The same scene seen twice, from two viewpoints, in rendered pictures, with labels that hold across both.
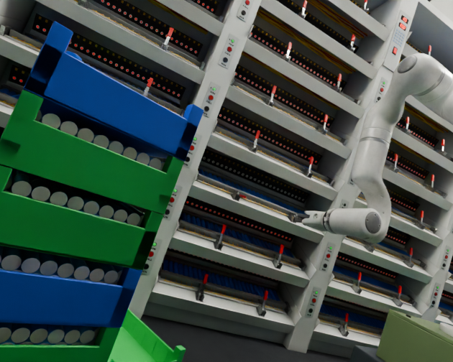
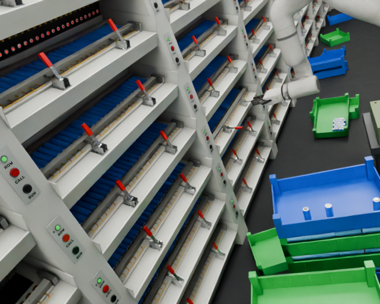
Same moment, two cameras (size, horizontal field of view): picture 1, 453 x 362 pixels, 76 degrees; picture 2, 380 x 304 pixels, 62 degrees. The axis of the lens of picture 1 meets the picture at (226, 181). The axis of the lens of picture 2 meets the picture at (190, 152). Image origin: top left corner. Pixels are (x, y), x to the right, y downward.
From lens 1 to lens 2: 1.15 m
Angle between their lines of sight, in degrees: 46
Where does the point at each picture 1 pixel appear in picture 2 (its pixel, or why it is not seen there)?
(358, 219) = (313, 88)
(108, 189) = not seen: outside the picture
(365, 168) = (297, 57)
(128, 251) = not seen: hidden behind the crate
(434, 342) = not seen: outside the picture
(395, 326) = not seen: outside the picture
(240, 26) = (161, 19)
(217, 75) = (181, 77)
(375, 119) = (285, 21)
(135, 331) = (271, 234)
